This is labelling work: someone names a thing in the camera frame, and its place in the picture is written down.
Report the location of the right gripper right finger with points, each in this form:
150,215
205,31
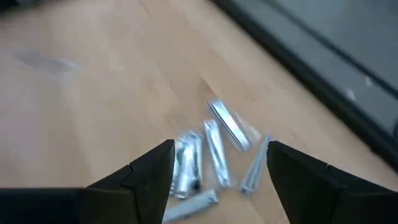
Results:
326,199

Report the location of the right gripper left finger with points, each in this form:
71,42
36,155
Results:
93,205

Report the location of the silver nail clipper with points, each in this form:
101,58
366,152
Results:
255,165
217,152
189,207
188,165
231,124

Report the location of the clear plastic wrapper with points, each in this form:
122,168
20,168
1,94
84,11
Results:
46,63

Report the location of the black aluminium table frame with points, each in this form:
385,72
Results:
311,77

